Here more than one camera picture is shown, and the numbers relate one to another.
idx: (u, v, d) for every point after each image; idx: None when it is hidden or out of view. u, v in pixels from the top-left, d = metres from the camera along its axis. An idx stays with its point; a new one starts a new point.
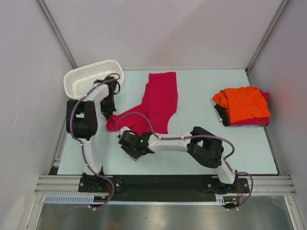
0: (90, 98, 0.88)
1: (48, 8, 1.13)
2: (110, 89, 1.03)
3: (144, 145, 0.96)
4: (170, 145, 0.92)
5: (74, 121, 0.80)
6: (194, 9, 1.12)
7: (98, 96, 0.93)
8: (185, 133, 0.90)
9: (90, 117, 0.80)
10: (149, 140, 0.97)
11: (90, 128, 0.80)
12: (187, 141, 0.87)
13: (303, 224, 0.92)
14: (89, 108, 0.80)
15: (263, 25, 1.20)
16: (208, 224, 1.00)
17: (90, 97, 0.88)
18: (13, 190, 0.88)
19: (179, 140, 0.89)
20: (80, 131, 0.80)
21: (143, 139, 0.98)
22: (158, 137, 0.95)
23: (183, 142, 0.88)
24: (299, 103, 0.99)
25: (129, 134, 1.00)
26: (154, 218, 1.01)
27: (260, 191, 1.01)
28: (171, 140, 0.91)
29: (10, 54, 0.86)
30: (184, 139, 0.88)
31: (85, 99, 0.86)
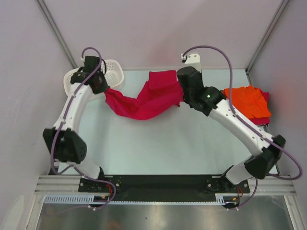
0: (70, 122, 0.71)
1: (48, 8, 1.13)
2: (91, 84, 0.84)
3: (209, 104, 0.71)
4: (241, 126, 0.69)
5: (57, 150, 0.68)
6: (194, 9, 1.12)
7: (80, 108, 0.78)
8: (266, 133, 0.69)
9: (75, 147, 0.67)
10: (219, 104, 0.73)
11: (76, 155, 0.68)
12: (265, 143, 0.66)
13: (303, 224, 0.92)
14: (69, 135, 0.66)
15: (263, 25, 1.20)
16: (208, 224, 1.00)
17: (69, 120, 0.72)
18: (13, 189, 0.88)
19: (257, 136, 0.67)
20: (66, 158, 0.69)
21: (211, 94, 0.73)
22: (233, 111, 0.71)
23: (259, 141, 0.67)
24: (299, 103, 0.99)
25: (197, 77, 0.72)
26: (154, 218, 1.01)
27: (260, 191, 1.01)
28: (247, 127, 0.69)
29: (10, 53, 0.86)
30: (262, 139, 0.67)
31: (64, 125, 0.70)
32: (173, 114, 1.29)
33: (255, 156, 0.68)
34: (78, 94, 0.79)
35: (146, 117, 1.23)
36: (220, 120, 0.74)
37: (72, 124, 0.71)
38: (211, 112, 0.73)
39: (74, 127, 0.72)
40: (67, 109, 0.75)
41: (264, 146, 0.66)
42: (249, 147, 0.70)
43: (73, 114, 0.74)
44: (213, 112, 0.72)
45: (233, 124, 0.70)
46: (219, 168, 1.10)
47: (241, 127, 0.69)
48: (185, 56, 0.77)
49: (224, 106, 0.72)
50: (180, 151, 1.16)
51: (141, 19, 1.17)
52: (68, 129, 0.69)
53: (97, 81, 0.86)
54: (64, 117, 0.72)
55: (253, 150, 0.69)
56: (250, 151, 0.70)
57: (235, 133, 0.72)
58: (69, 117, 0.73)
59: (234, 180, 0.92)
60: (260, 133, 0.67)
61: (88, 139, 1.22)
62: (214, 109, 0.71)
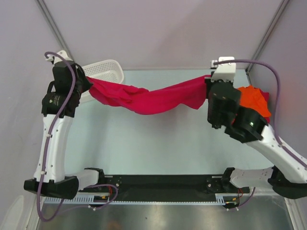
0: (52, 174, 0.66)
1: (48, 9, 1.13)
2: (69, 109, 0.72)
3: (254, 134, 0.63)
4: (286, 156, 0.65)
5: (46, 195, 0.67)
6: (194, 9, 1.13)
7: (61, 144, 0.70)
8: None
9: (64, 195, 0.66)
10: (263, 132, 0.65)
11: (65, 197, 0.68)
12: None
13: (303, 224, 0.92)
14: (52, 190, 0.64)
15: (263, 25, 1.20)
16: (208, 224, 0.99)
17: (50, 170, 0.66)
18: (13, 190, 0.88)
19: (301, 166, 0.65)
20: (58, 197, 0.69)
21: (253, 121, 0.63)
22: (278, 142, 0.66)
23: (302, 170, 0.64)
24: (300, 102, 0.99)
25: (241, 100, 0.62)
26: (154, 218, 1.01)
27: (260, 191, 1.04)
28: (290, 156, 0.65)
29: (10, 53, 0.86)
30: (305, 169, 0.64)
31: (46, 178, 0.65)
32: (173, 114, 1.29)
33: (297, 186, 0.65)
34: (54, 132, 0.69)
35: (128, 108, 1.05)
36: (260, 149, 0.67)
37: (54, 176, 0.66)
38: (254, 142, 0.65)
39: (57, 175, 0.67)
40: (44, 156, 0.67)
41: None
42: (288, 174, 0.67)
43: (53, 161, 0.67)
44: (257, 142, 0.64)
45: (278, 155, 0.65)
46: (219, 168, 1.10)
47: (286, 158, 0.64)
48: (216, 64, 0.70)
49: (268, 134, 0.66)
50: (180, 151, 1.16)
51: (140, 19, 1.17)
52: (51, 181, 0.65)
53: (74, 98, 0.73)
54: (42, 169, 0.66)
55: (292, 178, 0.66)
56: (288, 178, 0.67)
57: (276, 161, 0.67)
58: (49, 165, 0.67)
59: (239, 185, 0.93)
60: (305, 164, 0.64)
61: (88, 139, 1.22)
62: (261, 139, 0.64)
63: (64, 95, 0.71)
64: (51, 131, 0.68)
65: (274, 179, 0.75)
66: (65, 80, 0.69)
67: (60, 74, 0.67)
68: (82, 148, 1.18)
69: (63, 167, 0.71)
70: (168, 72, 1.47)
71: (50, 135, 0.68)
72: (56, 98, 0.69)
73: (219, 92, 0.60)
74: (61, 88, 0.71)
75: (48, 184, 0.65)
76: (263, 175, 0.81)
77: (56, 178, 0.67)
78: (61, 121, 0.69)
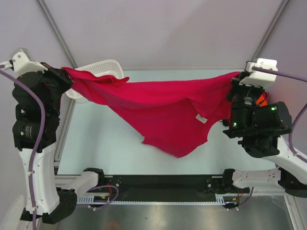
0: (44, 207, 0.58)
1: (48, 8, 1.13)
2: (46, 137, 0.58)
3: (272, 149, 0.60)
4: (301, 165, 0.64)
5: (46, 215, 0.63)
6: (194, 9, 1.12)
7: (46, 175, 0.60)
8: None
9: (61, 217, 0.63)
10: (282, 148, 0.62)
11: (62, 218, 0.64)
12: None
13: (303, 224, 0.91)
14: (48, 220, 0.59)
15: (263, 25, 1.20)
16: (208, 224, 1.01)
17: (41, 205, 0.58)
18: (13, 190, 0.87)
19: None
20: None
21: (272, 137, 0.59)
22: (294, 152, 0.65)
23: None
24: (300, 102, 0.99)
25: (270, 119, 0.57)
26: (154, 218, 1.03)
27: (260, 191, 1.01)
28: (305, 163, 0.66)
29: (10, 53, 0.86)
30: None
31: (39, 211, 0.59)
32: None
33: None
34: (36, 167, 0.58)
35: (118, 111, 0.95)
36: (277, 160, 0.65)
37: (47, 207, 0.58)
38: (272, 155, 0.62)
39: (52, 201, 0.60)
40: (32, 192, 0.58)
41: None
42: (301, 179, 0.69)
43: (42, 195, 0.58)
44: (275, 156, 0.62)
45: (296, 165, 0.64)
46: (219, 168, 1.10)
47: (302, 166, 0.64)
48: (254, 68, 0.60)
49: (285, 146, 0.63)
50: None
51: (141, 19, 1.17)
52: (45, 214, 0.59)
53: (52, 120, 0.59)
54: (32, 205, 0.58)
55: None
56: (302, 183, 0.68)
57: (291, 169, 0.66)
58: (39, 199, 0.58)
59: (242, 186, 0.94)
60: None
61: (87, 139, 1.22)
62: (277, 154, 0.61)
63: (36, 121, 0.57)
64: (31, 167, 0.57)
65: (285, 180, 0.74)
66: (32, 105, 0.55)
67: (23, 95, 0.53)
68: (82, 148, 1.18)
69: (55, 191, 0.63)
70: (168, 71, 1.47)
71: (31, 173, 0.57)
72: (28, 128, 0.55)
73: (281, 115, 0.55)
74: (32, 111, 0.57)
75: (43, 217, 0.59)
76: (271, 177, 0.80)
77: (50, 209, 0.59)
78: (40, 156, 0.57)
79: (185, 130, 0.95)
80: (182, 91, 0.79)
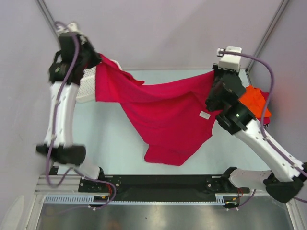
0: (62, 138, 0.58)
1: (48, 9, 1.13)
2: (74, 77, 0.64)
3: (239, 124, 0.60)
4: (267, 151, 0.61)
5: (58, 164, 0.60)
6: (194, 9, 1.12)
7: (70, 114, 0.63)
8: (297, 161, 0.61)
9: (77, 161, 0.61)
10: (249, 125, 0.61)
11: (76, 163, 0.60)
12: (295, 172, 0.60)
13: (303, 224, 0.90)
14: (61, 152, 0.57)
15: (263, 25, 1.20)
16: (208, 224, 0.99)
17: (60, 135, 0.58)
18: (13, 190, 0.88)
19: (288, 163, 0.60)
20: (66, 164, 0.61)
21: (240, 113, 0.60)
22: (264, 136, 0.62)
23: (289, 168, 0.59)
24: (300, 103, 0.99)
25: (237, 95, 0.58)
26: (154, 218, 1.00)
27: (260, 191, 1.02)
28: (277, 153, 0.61)
29: (11, 54, 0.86)
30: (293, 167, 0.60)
31: (55, 142, 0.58)
32: None
33: (282, 183, 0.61)
34: (62, 99, 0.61)
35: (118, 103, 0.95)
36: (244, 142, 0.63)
37: (64, 139, 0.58)
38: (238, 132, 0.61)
39: (67, 139, 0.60)
40: (54, 122, 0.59)
41: (294, 175, 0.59)
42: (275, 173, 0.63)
43: (63, 125, 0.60)
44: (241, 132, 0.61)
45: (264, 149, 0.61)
46: (219, 168, 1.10)
47: (271, 152, 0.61)
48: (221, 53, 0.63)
49: (254, 127, 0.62)
50: None
51: (141, 19, 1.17)
52: (60, 146, 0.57)
53: (80, 69, 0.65)
54: (52, 132, 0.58)
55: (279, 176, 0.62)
56: (277, 176, 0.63)
57: (262, 156, 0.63)
58: (58, 129, 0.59)
59: (238, 184, 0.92)
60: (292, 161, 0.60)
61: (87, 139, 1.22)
62: (244, 131, 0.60)
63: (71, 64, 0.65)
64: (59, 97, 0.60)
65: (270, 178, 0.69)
66: (71, 51, 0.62)
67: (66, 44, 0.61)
68: None
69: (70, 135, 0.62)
70: (168, 72, 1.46)
71: (58, 101, 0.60)
72: (63, 66, 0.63)
73: (229, 83, 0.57)
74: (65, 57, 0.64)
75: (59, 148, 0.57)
76: (261, 175, 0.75)
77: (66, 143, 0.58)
78: (67, 88, 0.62)
79: (190, 127, 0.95)
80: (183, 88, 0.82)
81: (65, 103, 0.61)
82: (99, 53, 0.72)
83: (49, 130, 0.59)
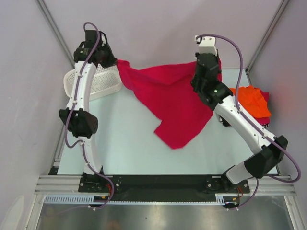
0: (81, 103, 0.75)
1: (48, 9, 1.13)
2: (95, 59, 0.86)
3: (216, 98, 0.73)
4: (240, 121, 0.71)
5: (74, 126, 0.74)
6: (194, 9, 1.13)
7: (88, 84, 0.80)
8: (269, 133, 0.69)
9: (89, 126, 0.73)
10: (225, 101, 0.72)
11: (90, 128, 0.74)
12: (265, 142, 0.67)
13: (303, 224, 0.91)
14: (82, 115, 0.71)
15: (263, 25, 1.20)
16: (208, 224, 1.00)
17: (80, 101, 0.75)
18: (13, 190, 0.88)
19: (259, 134, 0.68)
20: (81, 131, 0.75)
21: (218, 89, 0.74)
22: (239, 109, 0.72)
23: (259, 137, 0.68)
24: (300, 102, 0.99)
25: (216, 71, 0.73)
26: (154, 218, 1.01)
27: (260, 191, 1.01)
28: (250, 125, 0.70)
29: (11, 53, 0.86)
30: (264, 137, 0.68)
31: (76, 106, 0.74)
32: None
33: (254, 153, 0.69)
34: (84, 73, 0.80)
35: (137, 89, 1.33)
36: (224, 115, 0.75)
37: (83, 104, 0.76)
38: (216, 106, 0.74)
39: (85, 106, 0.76)
40: (76, 89, 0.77)
41: (264, 144, 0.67)
42: (250, 143, 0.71)
43: (83, 95, 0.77)
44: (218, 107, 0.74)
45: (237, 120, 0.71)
46: (219, 168, 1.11)
47: (243, 124, 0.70)
48: (199, 38, 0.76)
49: (230, 102, 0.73)
50: (180, 151, 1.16)
51: (141, 19, 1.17)
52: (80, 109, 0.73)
53: (100, 54, 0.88)
54: (75, 98, 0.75)
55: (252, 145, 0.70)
56: (251, 147, 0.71)
57: (238, 128, 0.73)
58: (79, 97, 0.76)
59: (235, 179, 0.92)
60: (262, 132, 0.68)
61: None
62: (220, 103, 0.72)
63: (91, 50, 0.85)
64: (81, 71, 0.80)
65: None
66: (93, 41, 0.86)
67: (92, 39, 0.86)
68: None
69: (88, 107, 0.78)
70: None
71: (79, 75, 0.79)
72: (86, 50, 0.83)
73: (203, 60, 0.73)
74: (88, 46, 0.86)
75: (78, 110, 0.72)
76: None
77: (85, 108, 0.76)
78: (88, 65, 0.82)
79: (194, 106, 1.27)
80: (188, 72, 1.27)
81: (85, 78, 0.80)
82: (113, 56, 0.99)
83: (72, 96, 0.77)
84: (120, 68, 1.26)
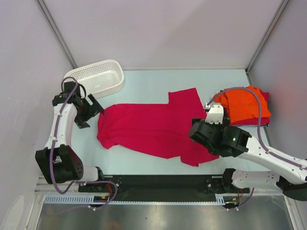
0: (62, 139, 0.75)
1: (48, 8, 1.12)
2: (75, 103, 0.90)
3: (239, 147, 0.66)
4: (274, 163, 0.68)
5: (55, 171, 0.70)
6: (195, 10, 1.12)
7: (68, 123, 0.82)
8: (304, 162, 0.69)
9: (71, 166, 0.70)
10: (247, 145, 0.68)
11: (75, 172, 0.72)
12: (305, 173, 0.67)
13: (303, 224, 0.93)
14: (65, 155, 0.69)
15: (264, 25, 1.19)
16: (208, 224, 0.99)
17: (61, 137, 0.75)
18: (13, 190, 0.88)
19: (296, 167, 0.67)
20: (65, 176, 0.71)
21: (231, 136, 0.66)
22: (266, 149, 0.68)
23: (301, 172, 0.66)
24: (300, 103, 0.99)
25: (208, 127, 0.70)
26: (154, 218, 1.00)
27: (260, 191, 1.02)
28: (284, 162, 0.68)
29: (11, 54, 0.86)
30: (302, 169, 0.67)
31: (57, 143, 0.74)
32: None
33: (298, 185, 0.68)
34: (64, 112, 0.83)
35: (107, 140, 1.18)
36: (251, 159, 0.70)
37: (64, 140, 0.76)
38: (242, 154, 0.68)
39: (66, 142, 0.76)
40: (56, 128, 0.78)
41: (306, 176, 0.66)
42: (287, 177, 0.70)
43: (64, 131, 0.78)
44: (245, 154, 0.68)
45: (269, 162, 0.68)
46: (219, 168, 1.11)
47: (277, 163, 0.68)
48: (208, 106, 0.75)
49: (253, 145, 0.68)
50: None
51: (141, 20, 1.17)
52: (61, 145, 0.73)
53: (78, 100, 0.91)
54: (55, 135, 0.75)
55: (292, 180, 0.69)
56: (289, 180, 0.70)
57: (272, 168, 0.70)
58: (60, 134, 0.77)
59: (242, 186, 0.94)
60: (300, 165, 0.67)
61: (88, 139, 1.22)
62: (246, 151, 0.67)
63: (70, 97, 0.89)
64: (62, 111, 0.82)
65: (283, 182, 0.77)
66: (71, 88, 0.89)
67: (71, 87, 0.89)
68: (83, 147, 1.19)
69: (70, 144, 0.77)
70: (167, 72, 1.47)
71: (59, 114, 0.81)
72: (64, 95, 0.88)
73: (191, 132, 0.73)
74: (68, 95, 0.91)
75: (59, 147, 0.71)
76: (270, 178, 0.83)
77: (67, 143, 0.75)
78: (69, 105, 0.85)
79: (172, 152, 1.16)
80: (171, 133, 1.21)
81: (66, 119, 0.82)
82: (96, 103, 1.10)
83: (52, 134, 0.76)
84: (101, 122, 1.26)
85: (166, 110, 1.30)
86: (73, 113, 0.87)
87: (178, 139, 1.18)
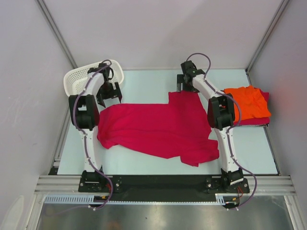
0: (89, 92, 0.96)
1: (48, 8, 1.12)
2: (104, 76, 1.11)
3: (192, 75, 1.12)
4: (204, 87, 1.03)
5: (78, 115, 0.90)
6: (195, 9, 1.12)
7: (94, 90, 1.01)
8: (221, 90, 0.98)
9: (93, 110, 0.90)
10: (197, 75, 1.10)
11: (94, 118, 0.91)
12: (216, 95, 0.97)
13: (303, 224, 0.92)
14: (90, 101, 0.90)
15: (264, 25, 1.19)
16: (208, 224, 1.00)
17: (89, 90, 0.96)
18: (13, 190, 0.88)
19: (212, 91, 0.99)
20: (84, 120, 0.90)
21: (195, 72, 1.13)
22: (204, 79, 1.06)
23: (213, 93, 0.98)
24: (299, 102, 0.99)
25: (191, 63, 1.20)
26: (154, 218, 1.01)
27: (260, 191, 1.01)
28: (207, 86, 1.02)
29: (11, 53, 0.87)
30: (216, 92, 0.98)
31: (86, 93, 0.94)
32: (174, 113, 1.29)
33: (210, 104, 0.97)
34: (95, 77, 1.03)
35: (106, 140, 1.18)
36: (198, 87, 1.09)
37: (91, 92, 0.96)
38: (193, 81, 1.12)
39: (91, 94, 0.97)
40: (88, 83, 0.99)
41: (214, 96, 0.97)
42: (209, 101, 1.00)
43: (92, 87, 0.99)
44: (194, 80, 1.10)
45: (203, 86, 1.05)
46: (219, 168, 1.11)
47: (205, 86, 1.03)
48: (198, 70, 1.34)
49: (201, 77, 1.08)
50: None
51: (141, 19, 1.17)
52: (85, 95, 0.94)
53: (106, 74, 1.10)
54: (85, 87, 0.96)
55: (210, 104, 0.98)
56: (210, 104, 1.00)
57: (204, 93, 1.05)
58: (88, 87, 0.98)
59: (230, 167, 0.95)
60: (215, 89, 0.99)
61: None
62: (195, 79, 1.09)
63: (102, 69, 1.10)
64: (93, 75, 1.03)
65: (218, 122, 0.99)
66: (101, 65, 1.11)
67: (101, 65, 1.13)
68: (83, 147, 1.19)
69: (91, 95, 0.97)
70: (167, 71, 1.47)
71: (91, 77, 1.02)
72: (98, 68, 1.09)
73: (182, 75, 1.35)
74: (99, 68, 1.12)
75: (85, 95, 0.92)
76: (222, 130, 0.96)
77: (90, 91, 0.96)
78: (98, 75, 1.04)
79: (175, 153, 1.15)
80: (175, 133, 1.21)
81: (95, 82, 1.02)
82: (119, 91, 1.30)
83: (85, 86, 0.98)
84: (102, 122, 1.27)
85: (166, 110, 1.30)
86: (100, 82, 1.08)
87: (178, 139, 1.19)
